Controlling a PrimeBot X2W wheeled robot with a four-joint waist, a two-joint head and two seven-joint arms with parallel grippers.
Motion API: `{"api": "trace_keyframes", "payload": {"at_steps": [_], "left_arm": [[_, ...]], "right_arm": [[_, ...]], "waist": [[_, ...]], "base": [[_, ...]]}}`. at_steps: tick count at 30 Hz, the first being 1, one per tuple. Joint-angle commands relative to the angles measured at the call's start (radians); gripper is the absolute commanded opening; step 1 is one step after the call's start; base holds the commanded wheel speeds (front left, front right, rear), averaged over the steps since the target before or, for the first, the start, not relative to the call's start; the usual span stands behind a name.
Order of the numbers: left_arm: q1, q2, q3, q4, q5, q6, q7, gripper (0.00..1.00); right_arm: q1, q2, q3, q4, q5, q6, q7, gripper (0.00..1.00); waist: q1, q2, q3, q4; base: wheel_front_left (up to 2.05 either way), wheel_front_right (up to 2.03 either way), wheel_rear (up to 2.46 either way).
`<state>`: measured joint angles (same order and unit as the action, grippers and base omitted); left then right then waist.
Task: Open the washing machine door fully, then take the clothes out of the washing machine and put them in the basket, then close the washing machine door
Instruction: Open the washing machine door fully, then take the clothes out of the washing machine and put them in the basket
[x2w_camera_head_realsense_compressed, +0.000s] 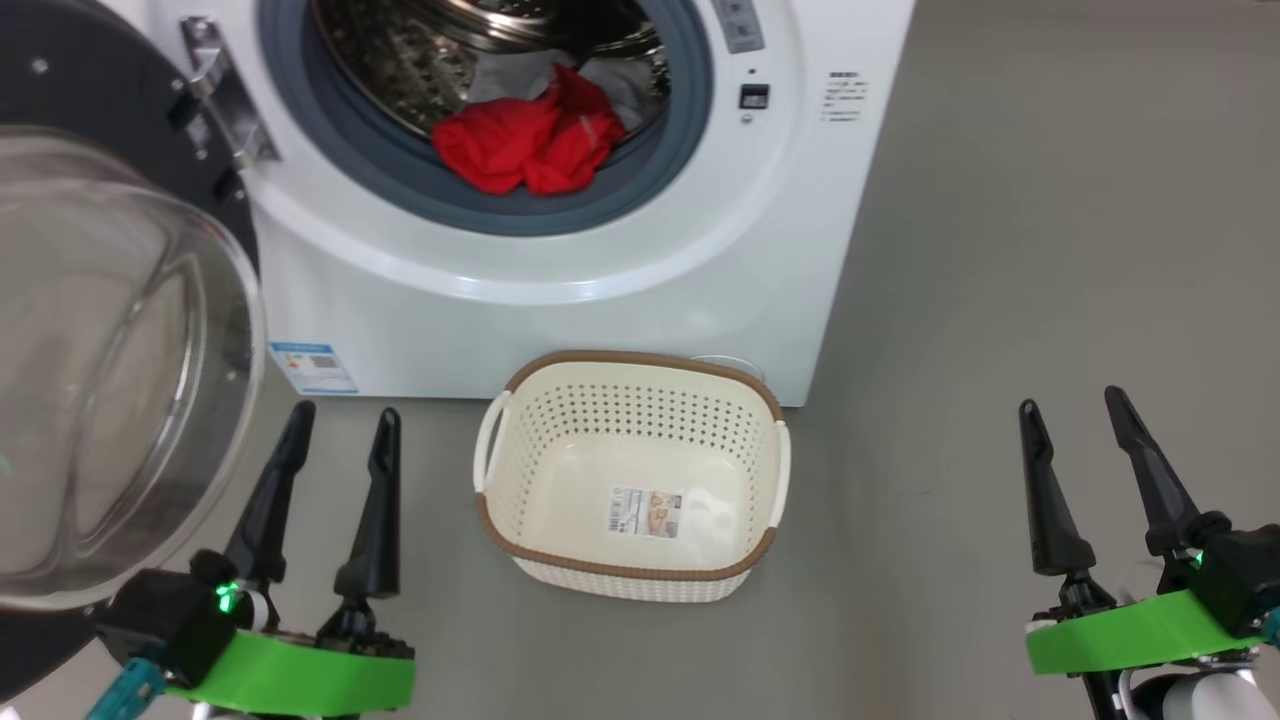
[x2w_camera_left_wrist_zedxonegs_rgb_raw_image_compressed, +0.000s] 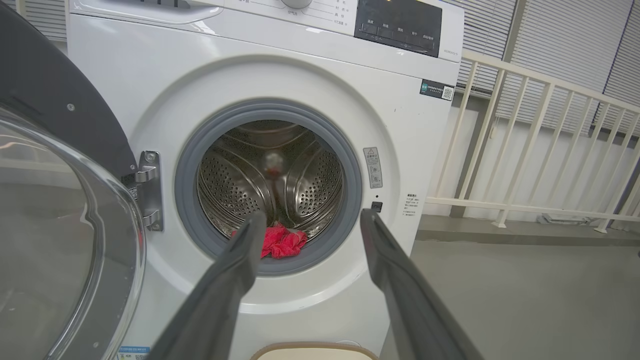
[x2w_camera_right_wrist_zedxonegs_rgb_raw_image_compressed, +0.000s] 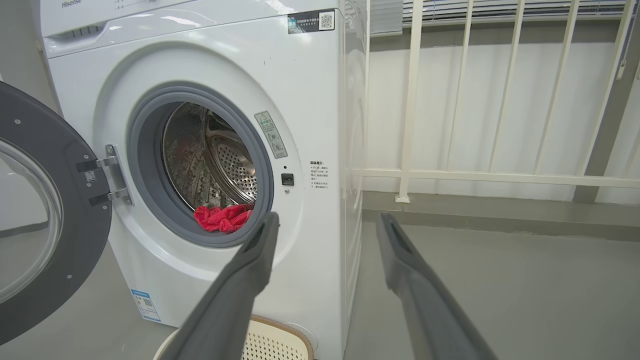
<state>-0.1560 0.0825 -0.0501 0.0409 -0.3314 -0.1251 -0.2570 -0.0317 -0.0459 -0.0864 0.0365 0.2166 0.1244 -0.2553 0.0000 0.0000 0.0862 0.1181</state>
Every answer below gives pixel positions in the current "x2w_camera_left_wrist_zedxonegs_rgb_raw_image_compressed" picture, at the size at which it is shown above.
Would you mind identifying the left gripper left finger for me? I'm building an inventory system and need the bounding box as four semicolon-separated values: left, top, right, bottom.
147;212;268;360

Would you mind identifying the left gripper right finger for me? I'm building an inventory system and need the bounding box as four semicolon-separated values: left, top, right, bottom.
360;208;485;360

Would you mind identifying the red cloth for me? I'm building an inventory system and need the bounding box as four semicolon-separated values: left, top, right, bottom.
231;223;308;260

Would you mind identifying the washing machine glass door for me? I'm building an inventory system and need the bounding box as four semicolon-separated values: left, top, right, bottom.
0;2;146;360

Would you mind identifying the cream perforated laundry basket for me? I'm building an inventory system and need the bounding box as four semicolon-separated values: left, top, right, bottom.
250;342;379;360

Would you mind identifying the white front-load washing machine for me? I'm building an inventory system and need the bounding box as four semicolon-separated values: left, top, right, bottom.
65;0;465;360

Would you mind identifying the blue energy label sticker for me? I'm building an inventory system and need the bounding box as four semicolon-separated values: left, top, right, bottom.
117;345;151;360

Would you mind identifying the white floor power strip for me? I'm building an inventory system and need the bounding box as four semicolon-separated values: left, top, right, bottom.
537;213;594;226

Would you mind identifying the cream metal railing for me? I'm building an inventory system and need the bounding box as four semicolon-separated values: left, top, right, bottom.
425;50;640;234

